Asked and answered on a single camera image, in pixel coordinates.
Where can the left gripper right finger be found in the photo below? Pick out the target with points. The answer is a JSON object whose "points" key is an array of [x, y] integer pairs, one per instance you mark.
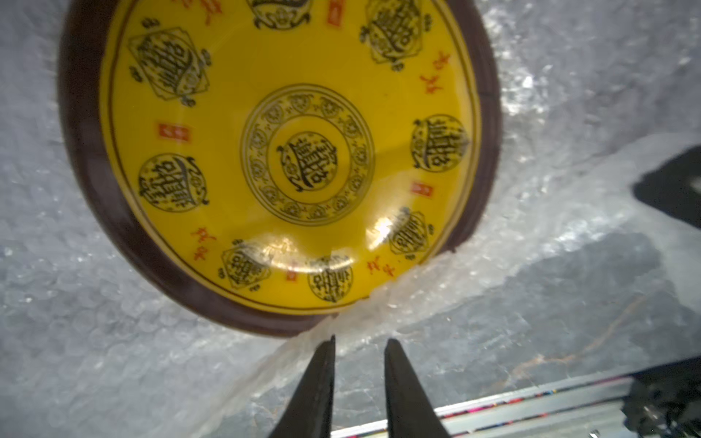
{"points": [[409, 411]]}

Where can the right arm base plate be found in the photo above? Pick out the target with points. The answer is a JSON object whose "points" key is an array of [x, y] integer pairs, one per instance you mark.
{"points": [[664, 401]]}

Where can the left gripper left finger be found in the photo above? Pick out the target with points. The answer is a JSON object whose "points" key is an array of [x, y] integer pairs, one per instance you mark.
{"points": [[309, 412]]}

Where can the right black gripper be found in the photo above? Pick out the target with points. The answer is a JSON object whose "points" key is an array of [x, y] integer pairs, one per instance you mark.
{"points": [[669, 189]]}

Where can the yellow patterned dinner plate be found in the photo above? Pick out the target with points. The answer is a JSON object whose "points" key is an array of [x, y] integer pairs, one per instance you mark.
{"points": [[267, 164]]}

